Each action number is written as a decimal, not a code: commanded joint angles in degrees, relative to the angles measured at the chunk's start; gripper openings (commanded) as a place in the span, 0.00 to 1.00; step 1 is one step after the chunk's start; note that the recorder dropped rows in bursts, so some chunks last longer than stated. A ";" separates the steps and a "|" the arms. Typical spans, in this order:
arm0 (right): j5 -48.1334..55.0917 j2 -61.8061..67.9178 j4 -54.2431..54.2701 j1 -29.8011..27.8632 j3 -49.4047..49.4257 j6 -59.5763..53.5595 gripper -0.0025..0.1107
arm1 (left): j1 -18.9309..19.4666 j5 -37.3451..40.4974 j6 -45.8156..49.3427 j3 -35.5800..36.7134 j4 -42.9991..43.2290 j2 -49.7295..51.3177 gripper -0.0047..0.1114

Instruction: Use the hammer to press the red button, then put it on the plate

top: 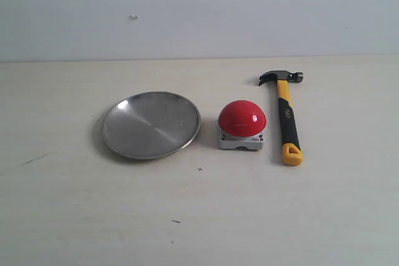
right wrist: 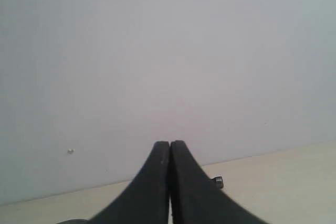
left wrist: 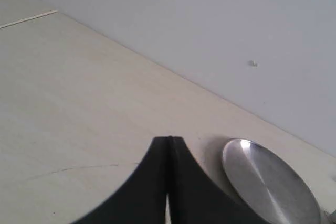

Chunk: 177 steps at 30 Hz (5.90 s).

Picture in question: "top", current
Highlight red dome push button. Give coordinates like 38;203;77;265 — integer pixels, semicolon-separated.
218;100;267;151

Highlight round metal plate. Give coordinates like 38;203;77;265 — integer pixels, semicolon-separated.
101;91;201;160

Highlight yellow black claw hammer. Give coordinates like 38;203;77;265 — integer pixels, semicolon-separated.
258;70;304;166

